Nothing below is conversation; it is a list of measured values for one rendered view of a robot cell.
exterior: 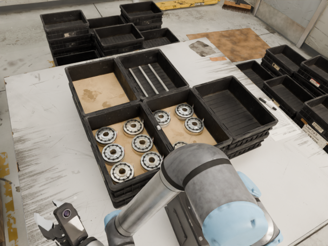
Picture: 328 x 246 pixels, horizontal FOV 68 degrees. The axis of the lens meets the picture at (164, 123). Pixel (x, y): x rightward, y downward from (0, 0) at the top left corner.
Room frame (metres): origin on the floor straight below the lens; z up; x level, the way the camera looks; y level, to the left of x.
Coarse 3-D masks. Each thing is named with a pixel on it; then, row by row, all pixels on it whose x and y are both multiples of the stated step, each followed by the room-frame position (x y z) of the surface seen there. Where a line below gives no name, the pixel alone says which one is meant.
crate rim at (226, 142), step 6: (180, 90) 1.00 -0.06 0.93; (186, 90) 1.02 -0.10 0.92; (192, 90) 1.02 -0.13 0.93; (156, 96) 0.93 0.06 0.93; (162, 96) 0.94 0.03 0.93; (198, 96) 0.98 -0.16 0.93; (144, 102) 0.87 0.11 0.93; (150, 114) 0.80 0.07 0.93; (210, 114) 0.86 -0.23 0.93; (156, 120) 0.77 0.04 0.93; (216, 120) 0.82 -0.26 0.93; (222, 126) 0.79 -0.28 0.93; (162, 132) 0.70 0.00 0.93; (168, 144) 0.63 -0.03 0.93; (216, 144) 0.67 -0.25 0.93; (222, 144) 0.68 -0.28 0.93
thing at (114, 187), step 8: (128, 104) 0.84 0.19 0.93; (136, 104) 0.85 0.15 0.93; (104, 112) 0.78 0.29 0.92; (152, 120) 0.76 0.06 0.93; (88, 128) 0.66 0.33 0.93; (160, 136) 0.67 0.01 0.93; (96, 144) 0.58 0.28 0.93; (96, 152) 0.55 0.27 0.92; (104, 168) 0.47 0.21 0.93; (136, 176) 0.46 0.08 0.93; (144, 176) 0.46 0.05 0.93; (112, 184) 0.41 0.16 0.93; (120, 184) 0.41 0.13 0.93; (128, 184) 0.43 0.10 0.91
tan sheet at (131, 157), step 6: (108, 126) 0.76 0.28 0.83; (114, 126) 0.77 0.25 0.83; (120, 126) 0.77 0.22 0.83; (120, 132) 0.74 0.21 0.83; (144, 132) 0.76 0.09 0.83; (120, 138) 0.70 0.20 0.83; (126, 138) 0.71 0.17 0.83; (132, 138) 0.71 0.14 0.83; (120, 144) 0.66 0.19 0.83; (126, 144) 0.67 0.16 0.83; (126, 150) 0.64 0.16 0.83; (132, 150) 0.64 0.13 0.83; (156, 150) 0.66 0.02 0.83; (126, 156) 0.60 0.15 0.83; (132, 156) 0.61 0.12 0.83; (138, 156) 0.61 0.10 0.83; (126, 162) 0.57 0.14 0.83; (132, 162) 0.58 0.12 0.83; (138, 162) 0.58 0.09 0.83; (150, 162) 0.59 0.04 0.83; (108, 168) 0.53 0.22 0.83; (138, 168) 0.55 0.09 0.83; (138, 174) 0.52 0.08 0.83
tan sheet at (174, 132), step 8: (152, 112) 0.91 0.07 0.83; (168, 112) 0.92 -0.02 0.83; (176, 120) 0.87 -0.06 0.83; (168, 128) 0.81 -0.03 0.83; (176, 128) 0.82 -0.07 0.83; (168, 136) 0.76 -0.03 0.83; (176, 136) 0.76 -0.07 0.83; (184, 136) 0.77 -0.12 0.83; (192, 136) 0.78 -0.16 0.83; (200, 136) 0.79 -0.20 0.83; (208, 136) 0.80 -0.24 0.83
